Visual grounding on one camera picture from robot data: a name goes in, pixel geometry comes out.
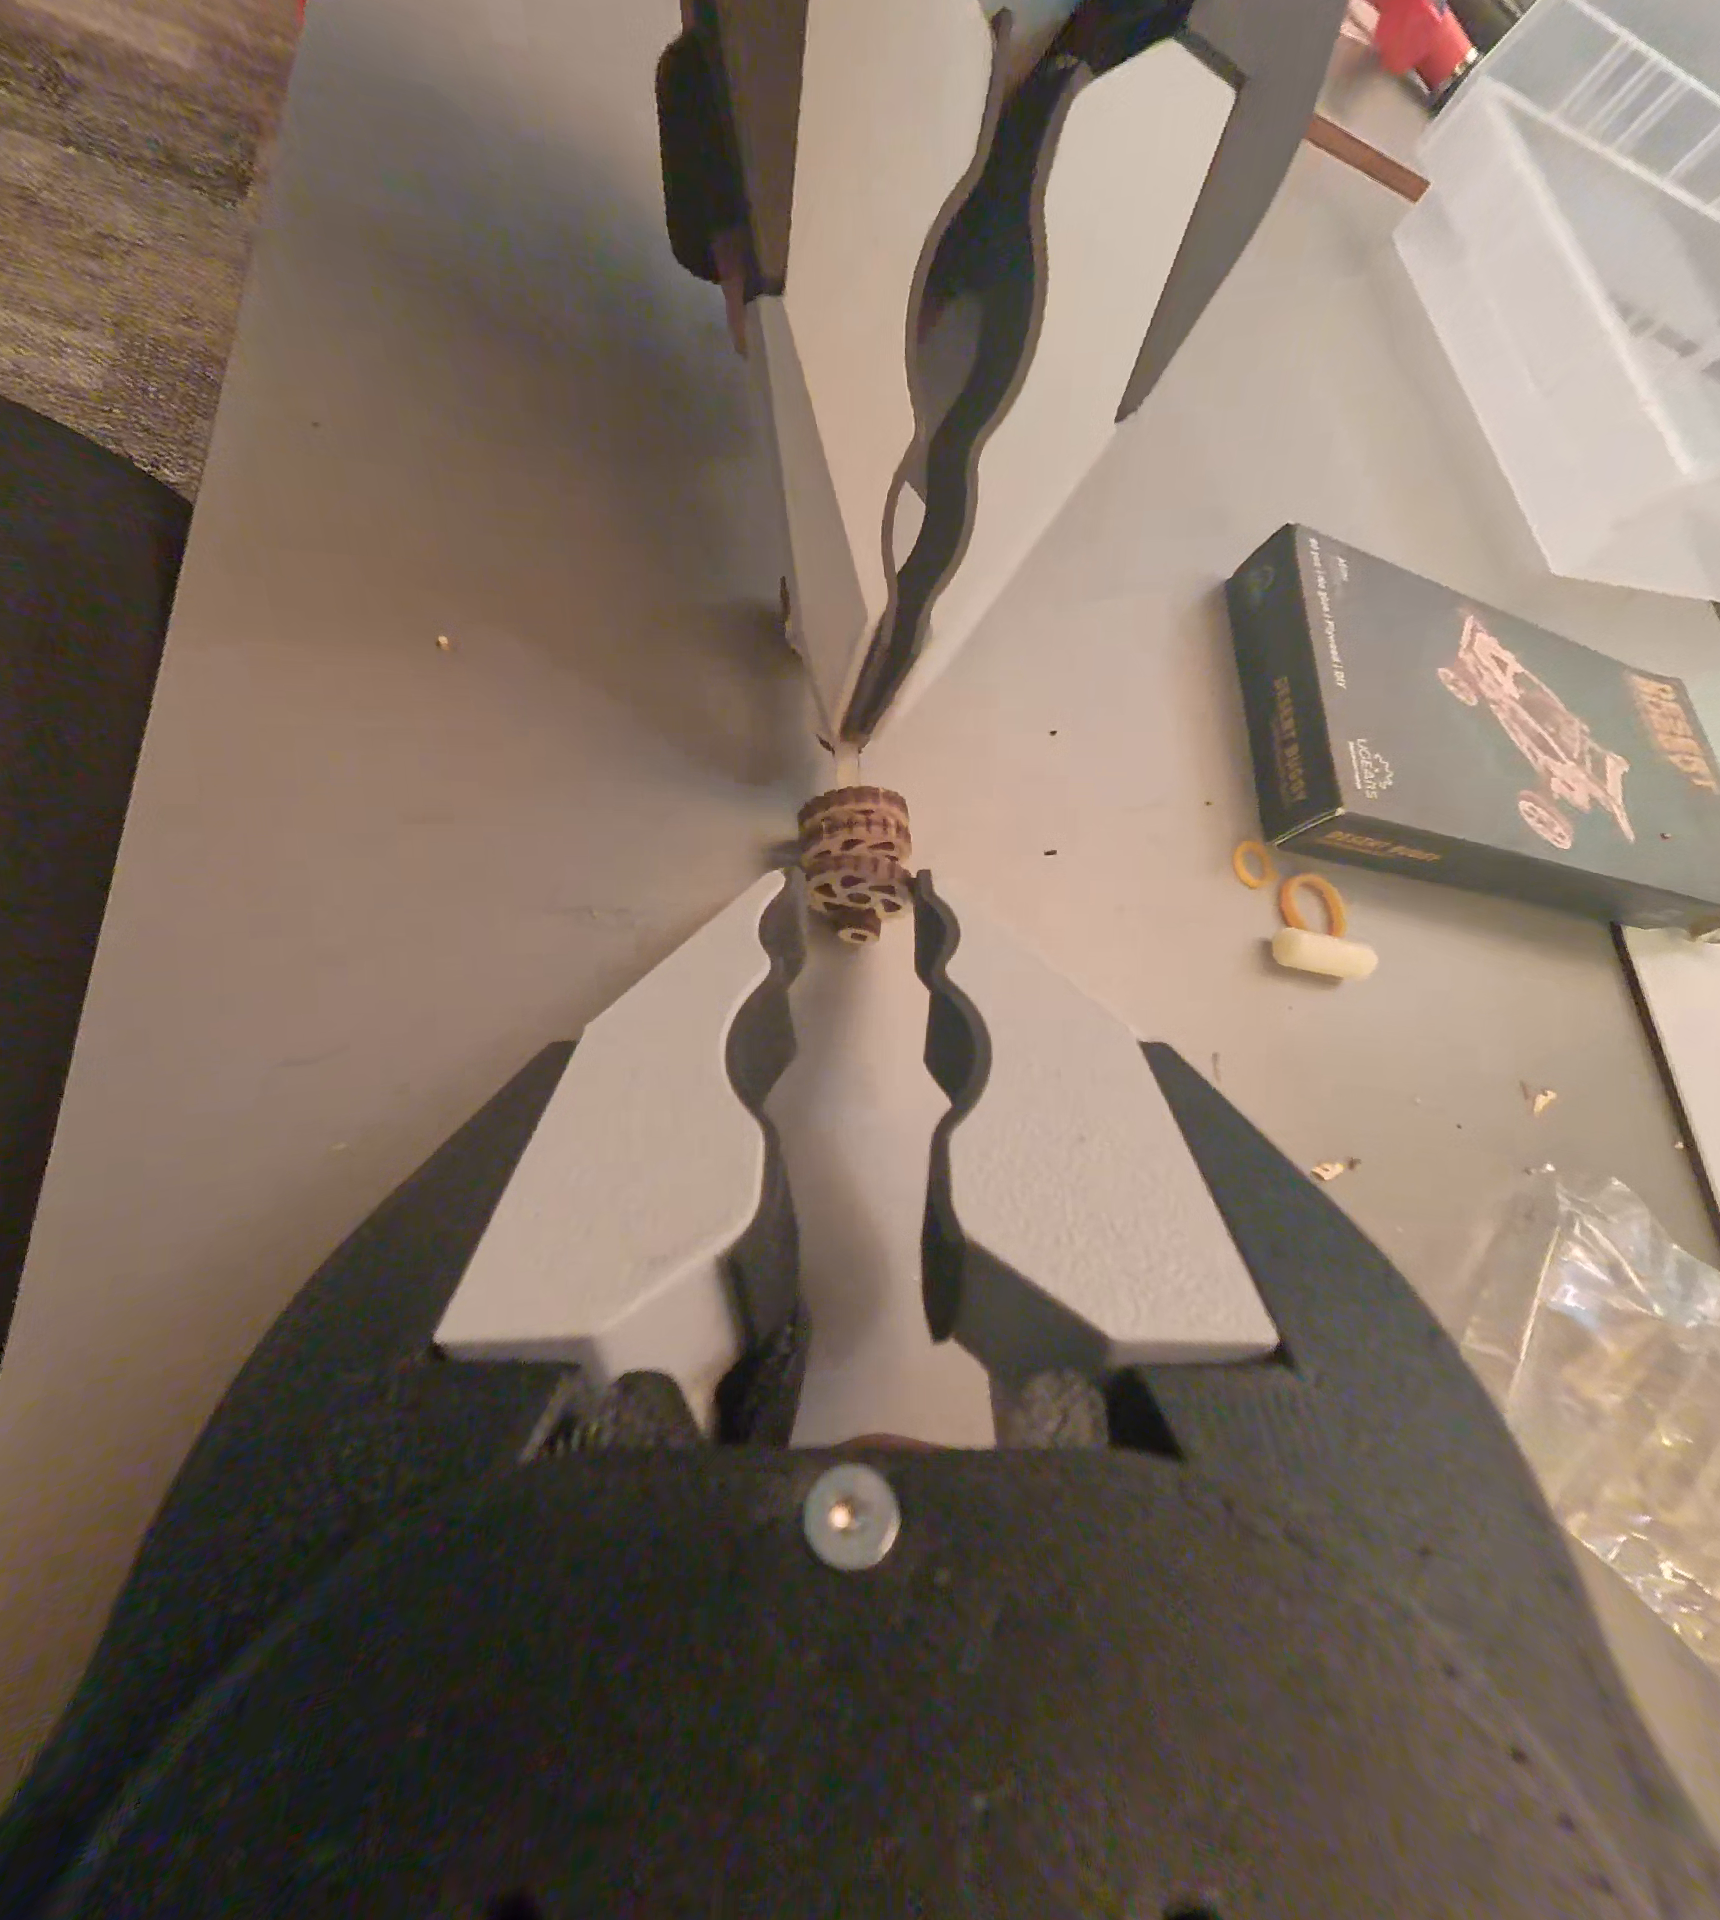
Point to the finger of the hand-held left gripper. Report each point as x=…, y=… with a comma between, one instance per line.
x=861, y=225
x=1101, y=270

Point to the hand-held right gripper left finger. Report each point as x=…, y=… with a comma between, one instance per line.
x=604, y=1200

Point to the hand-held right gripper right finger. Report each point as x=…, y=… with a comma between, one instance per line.
x=1114, y=1200

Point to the wooden wheel axle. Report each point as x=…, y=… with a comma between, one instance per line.
x=861, y=870

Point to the clear plastic bag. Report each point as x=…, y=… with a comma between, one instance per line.
x=1641, y=1425

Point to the black model box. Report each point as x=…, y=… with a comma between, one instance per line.
x=1475, y=750

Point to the white wax cylinder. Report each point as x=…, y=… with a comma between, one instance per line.
x=1325, y=956

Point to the large rubber band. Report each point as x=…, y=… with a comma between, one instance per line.
x=1284, y=909

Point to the small rubber band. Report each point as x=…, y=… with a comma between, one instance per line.
x=1238, y=863

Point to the red clamp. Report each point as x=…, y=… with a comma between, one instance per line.
x=1414, y=44

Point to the clear plastic organiser box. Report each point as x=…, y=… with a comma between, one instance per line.
x=1581, y=301

